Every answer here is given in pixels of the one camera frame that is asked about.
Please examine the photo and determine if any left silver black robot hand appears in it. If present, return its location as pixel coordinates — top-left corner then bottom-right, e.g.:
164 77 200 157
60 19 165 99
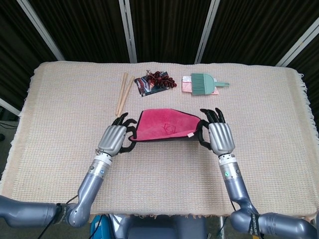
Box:
97 112 138 156

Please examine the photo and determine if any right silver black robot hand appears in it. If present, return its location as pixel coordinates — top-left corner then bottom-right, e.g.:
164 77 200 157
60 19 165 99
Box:
196 107 236 157

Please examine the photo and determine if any pink cloth with black trim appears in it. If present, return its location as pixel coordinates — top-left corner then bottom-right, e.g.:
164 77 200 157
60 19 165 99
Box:
128 108 203 143

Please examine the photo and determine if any wooden drumstick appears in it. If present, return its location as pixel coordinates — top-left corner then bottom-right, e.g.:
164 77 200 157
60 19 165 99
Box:
117 76 135 119
115 72 129 116

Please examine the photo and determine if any green hand brush with dustpan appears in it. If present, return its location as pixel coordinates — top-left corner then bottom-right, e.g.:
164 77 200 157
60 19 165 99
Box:
190 73 231 97

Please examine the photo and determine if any small dark printed book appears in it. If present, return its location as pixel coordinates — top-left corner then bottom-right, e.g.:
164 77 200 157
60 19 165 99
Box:
134 71 173 97

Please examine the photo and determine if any beige woven tablecloth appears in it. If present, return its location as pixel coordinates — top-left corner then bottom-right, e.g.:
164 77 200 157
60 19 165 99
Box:
0 61 319 222

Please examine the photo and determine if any dark red grape bunch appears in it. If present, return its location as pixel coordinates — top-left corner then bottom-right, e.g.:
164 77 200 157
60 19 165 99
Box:
146 70 178 90

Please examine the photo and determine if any metal table leg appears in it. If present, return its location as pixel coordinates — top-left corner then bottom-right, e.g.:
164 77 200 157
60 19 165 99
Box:
218 216 225 239

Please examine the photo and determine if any bright blue plastic object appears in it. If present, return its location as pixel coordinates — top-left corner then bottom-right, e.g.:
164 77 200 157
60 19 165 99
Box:
90 214 112 239

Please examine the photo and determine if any blue-grey robot torso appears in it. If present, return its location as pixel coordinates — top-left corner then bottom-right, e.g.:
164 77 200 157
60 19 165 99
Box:
109 214 207 239

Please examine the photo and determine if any black strap on right arm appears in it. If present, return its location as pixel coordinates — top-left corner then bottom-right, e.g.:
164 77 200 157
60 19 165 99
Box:
247 212 262 236

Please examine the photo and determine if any grey metal partition post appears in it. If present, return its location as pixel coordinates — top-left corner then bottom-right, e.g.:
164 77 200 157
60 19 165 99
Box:
0 98 20 117
275 23 319 67
118 0 138 63
194 0 221 64
16 0 65 62

